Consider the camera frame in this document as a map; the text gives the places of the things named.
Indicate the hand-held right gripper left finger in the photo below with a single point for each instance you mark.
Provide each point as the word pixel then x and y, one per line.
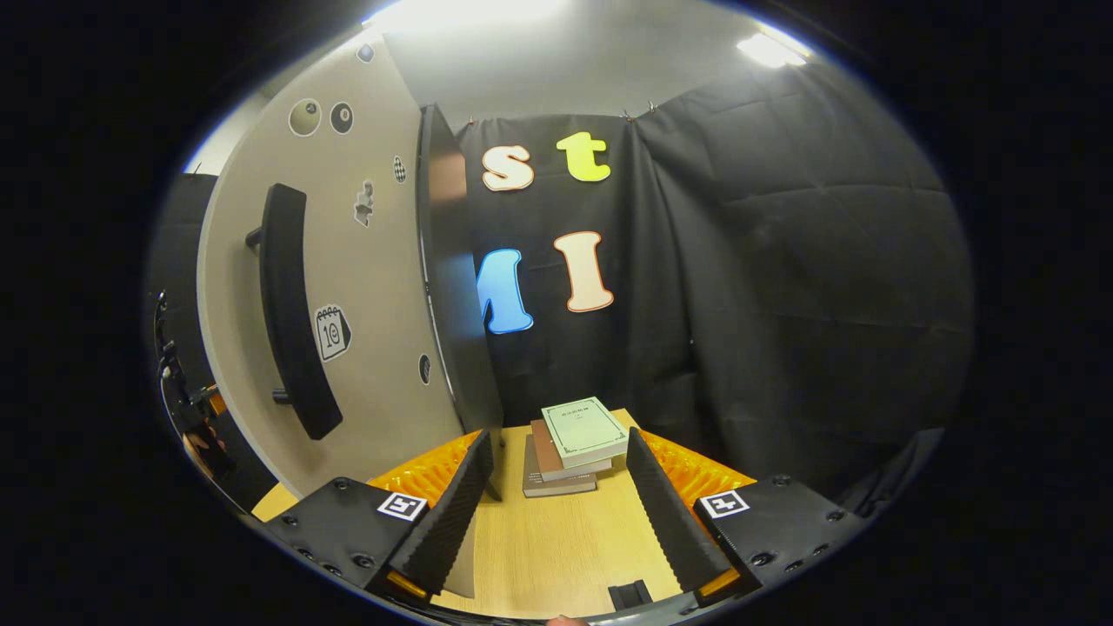
pixel 448 513

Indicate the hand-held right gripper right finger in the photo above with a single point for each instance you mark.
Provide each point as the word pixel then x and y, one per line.
pixel 669 513

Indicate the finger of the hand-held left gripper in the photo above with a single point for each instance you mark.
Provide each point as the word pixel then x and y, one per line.
pixel 217 403

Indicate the grey cabinet door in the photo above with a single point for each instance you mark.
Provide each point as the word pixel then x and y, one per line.
pixel 383 287

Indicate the brown book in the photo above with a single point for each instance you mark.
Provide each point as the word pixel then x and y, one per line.
pixel 548 459

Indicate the green book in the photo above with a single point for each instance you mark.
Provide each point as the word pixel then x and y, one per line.
pixel 584 430

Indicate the black backdrop cloth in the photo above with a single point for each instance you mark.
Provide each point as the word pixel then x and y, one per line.
pixel 826 287

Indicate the ceiling light panel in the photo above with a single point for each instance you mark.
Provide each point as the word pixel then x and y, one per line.
pixel 465 13
pixel 772 50

